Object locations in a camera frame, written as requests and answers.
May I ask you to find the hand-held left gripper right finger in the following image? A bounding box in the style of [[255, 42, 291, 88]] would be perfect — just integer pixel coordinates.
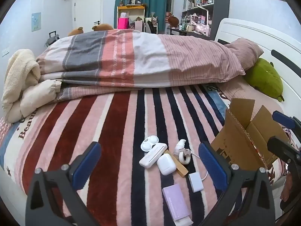
[[198, 141, 275, 226]]

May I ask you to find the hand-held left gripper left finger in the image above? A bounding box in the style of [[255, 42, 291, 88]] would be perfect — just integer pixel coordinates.
[[25, 142, 102, 226]]

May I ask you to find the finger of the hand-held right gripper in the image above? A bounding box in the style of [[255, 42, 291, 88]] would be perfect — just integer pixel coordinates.
[[267, 136, 301, 164], [272, 111, 301, 132]]

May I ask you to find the white adapter with cable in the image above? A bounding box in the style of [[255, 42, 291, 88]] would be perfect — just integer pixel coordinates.
[[188, 153, 208, 193]]

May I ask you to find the brown cardboard box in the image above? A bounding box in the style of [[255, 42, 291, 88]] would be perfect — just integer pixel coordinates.
[[210, 97, 289, 172]]

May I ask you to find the white earbuds case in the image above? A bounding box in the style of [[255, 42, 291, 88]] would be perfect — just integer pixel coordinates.
[[157, 154, 177, 176]]

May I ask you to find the purple box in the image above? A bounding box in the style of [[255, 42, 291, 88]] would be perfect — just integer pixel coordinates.
[[162, 184, 190, 220]]

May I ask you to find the person's right forearm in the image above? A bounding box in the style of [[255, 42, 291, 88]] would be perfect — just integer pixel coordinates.
[[280, 176, 293, 202]]

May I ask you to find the white tape roll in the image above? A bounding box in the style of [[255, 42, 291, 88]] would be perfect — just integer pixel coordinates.
[[179, 149, 192, 165]]

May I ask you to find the tan wooden block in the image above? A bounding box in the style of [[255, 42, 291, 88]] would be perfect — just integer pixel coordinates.
[[164, 149, 189, 177]]

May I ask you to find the green plush toy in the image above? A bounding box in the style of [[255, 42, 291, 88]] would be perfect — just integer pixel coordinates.
[[243, 58, 285, 103]]

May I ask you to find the pink ribbed pillow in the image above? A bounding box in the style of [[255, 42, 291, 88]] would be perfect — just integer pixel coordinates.
[[219, 82, 285, 116]]

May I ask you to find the striped plush blanket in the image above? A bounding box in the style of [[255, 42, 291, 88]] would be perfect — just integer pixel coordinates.
[[0, 83, 292, 226]]

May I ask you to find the white oblong case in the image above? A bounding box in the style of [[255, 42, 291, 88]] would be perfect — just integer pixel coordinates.
[[139, 143, 168, 169]]

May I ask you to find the white tube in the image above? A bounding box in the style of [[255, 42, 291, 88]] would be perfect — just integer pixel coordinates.
[[174, 216, 194, 226]]

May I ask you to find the white round lens case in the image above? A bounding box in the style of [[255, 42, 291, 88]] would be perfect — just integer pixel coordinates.
[[140, 135, 159, 151]]

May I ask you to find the pink striped pillow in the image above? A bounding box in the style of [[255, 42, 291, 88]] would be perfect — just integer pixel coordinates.
[[223, 38, 264, 71]]

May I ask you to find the white bed headboard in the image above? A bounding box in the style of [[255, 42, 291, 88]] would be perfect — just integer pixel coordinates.
[[214, 18, 301, 129]]

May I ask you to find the cream fleece jacket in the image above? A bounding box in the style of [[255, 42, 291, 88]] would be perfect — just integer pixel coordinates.
[[1, 49, 62, 124]]

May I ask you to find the pink bag on desk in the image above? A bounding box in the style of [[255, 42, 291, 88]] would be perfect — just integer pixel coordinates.
[[195, 24, 211, 36]]

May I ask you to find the striped pink grey duvet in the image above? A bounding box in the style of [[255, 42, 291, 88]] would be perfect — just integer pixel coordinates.
[[35, 29, 246, 99]]

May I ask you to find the black suitcase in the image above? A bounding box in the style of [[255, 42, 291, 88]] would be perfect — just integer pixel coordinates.
[[45, 31, 61, 47]]

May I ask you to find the brown plush bear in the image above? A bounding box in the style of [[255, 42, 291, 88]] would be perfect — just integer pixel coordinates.
[[68, 27, 85, 37], [91, 24, 114, 32]]

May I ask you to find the cluttered bookshelf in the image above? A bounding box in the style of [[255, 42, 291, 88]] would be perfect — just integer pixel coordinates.
[[181, 0, 230, 41]]

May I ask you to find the brown round plush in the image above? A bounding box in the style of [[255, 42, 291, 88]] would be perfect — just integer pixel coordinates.
[[168, 16, 181, 27]]

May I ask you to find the white door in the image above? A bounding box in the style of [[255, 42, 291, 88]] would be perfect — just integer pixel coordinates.
[[74, 0, 103, 32]]

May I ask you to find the yellow shelf unit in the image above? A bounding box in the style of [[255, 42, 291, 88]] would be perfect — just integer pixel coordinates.
[[117, 5, 146, 30]]

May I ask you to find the blue wall poster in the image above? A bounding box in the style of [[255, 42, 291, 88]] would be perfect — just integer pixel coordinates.
[[31, 12, 42, 32]]

